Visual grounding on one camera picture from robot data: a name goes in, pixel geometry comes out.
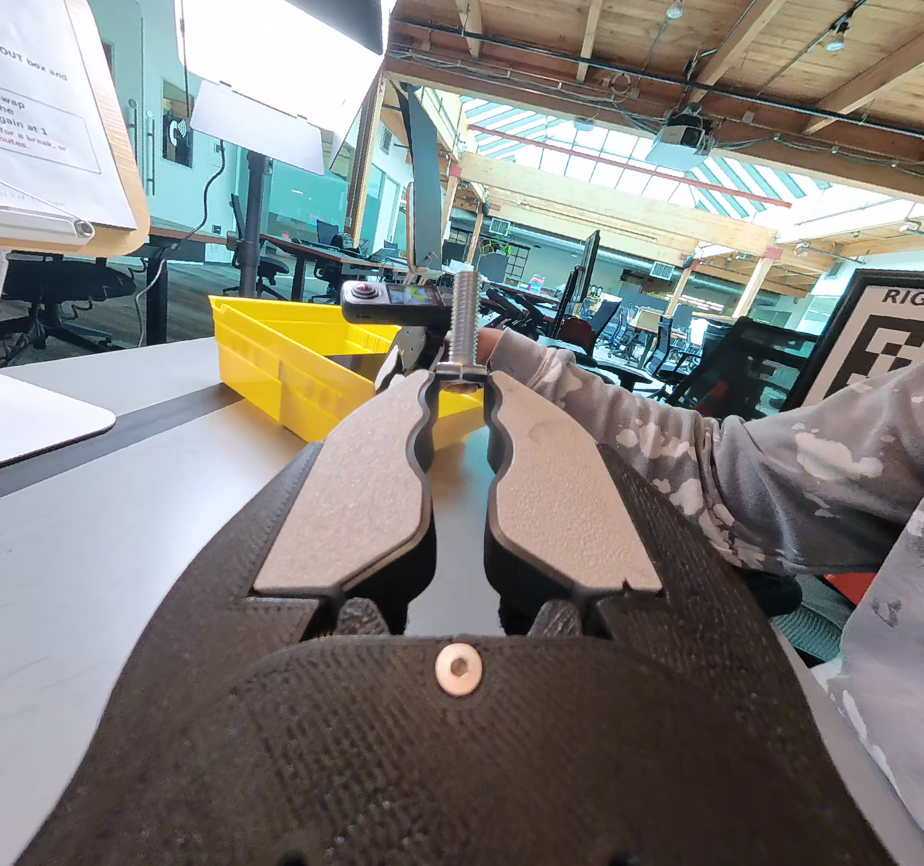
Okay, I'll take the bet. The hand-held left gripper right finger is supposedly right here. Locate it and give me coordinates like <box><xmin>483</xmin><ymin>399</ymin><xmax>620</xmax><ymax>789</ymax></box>
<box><xmin>478</xmin><ymin>371</ymin><xmax>664</xmax><ymax>598</ymax></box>

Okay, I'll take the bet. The silver hex bolt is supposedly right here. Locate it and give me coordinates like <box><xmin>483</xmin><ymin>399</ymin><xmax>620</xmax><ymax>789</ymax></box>
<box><xmin>433</xmin><ymin>270</ymin><xmax>493</xmax><ymax>385</ymax></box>

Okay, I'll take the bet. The person's right forearm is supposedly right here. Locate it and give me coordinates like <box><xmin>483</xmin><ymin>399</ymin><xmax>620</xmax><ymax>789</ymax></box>
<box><xmin>491</xmin><ymin>328</ymin><xmax>924</xmax><ymax>580</ymax></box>

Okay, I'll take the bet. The yellow plastic bin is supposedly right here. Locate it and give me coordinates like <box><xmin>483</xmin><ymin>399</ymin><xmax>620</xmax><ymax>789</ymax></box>
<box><xmin>209</xmin><ymin>294</ymin><xmax>486</xmax><ymax>444</ymax></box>

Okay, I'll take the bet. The black office chair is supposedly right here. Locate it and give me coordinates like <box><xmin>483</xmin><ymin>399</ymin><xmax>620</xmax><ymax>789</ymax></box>
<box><xmin>231</xmin><ymin>194</ymin><xmax>291</xmax><ymax>301</ymax></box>
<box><xmin>314</xmin><ymin>220</ymin><xmax>363</xmax><ymax>304</ymax></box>
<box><xmin>0</xmin><ymin>252</ymin><xmax>138</xmax><ymax>366</ymax></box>

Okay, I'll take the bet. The wooden table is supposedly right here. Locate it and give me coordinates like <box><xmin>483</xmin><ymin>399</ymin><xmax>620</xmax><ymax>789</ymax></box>
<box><xmin>260</xmin><ymin>234</ymin><xmax>412</xmax><ymax>305</ymax></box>

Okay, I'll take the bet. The LED light panel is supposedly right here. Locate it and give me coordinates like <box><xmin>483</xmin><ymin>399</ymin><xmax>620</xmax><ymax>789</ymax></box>
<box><xmin>171</xmin><ymin>0</ymin><xmax>405</xmax><ymax>177</ymax></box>

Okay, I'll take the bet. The wooden document board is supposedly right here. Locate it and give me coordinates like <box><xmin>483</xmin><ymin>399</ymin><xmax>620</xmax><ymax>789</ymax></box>
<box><xmin>43</xmin><ymin>0</ymin><xmax>151</xmax><ymax>258</ymax></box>

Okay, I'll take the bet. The black mesh chair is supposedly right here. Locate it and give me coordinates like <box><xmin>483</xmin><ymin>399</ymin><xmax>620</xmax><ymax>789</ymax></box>
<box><xmin>664</xmin><ymin>317</ymin><xmax>821</xmax><ymax>423</ymax></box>

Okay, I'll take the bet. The black light flag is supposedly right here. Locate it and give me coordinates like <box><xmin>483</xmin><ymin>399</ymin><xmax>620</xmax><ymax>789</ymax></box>
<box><xmin>393</xmin><ymin>82</ymin><xmax>446</xmax><ymax>268</ymax></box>

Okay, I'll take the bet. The black light stand pole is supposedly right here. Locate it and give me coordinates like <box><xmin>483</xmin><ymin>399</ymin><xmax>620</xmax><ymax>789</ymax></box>
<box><xmin>227</xmin><ymin>151</ymin><xmax>272</xmax><ymax>300</ymax></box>

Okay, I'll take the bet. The printed instruction sheet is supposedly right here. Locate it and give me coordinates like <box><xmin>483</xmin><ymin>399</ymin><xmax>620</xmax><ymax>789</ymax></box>
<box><xmin>0</xmin><ymin>0</ymin><xmax>138</xmax><ymax>232</ymax></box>

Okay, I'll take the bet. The fiducial marker sign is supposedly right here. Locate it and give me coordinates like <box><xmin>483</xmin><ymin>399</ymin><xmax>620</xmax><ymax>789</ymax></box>
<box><xmin>783</xmin><ymin>269</ymin><xmax>924</xmax><ymax>414</ymax></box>

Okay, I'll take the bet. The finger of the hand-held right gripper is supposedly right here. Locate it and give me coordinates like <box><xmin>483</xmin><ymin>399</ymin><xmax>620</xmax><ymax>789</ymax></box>
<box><xmin>374</xmin><ymin>346</ymin><xmax>409</xmax><ymax>396</ymax></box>

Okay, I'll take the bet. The white document stand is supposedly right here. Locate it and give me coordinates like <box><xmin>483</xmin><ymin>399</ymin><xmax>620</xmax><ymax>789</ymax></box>
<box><xmin>0</xmin><ymin>205</ymin><xmax>116</xmax><ymax>468</ymax></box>

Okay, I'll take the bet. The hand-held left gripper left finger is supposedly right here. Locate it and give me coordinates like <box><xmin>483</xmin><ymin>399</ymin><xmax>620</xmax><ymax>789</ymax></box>
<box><xmin>253</xmin><ymin>369</ymin><xmax>440</xmax><ymax>618</ymax></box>

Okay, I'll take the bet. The ceiling projector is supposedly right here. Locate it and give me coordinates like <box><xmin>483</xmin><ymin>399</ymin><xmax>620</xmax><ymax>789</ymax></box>
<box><xmin>644</xmin><ymin>114</ymin><xmax>714</xmax><ymax>171</ymax></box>

